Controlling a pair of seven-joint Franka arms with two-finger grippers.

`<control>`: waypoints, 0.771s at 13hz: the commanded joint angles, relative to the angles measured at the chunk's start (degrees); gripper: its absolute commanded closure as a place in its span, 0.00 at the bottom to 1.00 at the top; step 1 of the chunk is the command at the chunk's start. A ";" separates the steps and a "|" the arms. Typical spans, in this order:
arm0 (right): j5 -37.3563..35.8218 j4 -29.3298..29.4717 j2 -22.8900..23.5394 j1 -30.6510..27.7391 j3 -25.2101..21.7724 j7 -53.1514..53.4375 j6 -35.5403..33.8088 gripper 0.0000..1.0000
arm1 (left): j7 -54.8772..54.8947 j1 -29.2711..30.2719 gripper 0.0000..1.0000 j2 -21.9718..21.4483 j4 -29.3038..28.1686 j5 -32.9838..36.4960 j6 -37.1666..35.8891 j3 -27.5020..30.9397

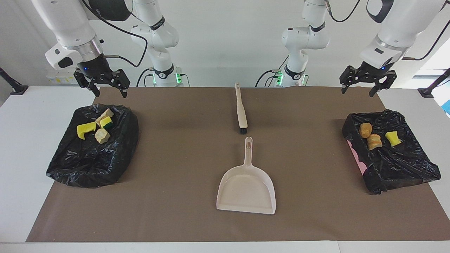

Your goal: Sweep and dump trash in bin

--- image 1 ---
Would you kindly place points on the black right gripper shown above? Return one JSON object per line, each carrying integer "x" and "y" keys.
{"x": 95, "y": 68}

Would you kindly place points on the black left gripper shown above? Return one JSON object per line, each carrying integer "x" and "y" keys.
{"x": 372, "y": 72}

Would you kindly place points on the compact yellow green sponge piece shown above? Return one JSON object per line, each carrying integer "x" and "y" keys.
{"x": 106, "y": 122}

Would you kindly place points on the notched yellow green sponge piece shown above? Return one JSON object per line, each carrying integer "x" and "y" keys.
{"x": 86, "y": 129}

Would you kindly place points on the plain yellow sponge piece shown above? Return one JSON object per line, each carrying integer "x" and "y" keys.
{"x": 392, "y": 137}

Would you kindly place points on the beige plastic dustpan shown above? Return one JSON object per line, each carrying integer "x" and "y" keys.
{"x": 246, "y": 189}

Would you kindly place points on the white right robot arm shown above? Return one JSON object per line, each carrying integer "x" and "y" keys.
{"x": 66, "y": 28}

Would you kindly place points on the pink plastic bin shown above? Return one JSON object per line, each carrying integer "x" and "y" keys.
{"x": 358, "y": 158}

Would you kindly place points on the black trash bag bin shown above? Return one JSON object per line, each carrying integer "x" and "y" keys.
{"x": 95, "y": 165}

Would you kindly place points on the black bag over pink bin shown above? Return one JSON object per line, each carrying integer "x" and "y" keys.
{"x": 397, "y": 165}

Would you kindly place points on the blue object at table edge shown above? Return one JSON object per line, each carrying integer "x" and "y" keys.
{"x": 447, "y": 107}

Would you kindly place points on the brown paper table mat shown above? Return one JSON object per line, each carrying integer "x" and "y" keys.
{"x": 175, "y": 211}

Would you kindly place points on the white wall outlet box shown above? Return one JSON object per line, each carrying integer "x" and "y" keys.
{"x": 56, "y": 80}

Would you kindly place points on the black camera stand clamp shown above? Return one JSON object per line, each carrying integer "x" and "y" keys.
{"x": 17, "y": 88}
{"x": 427, "y": 92}

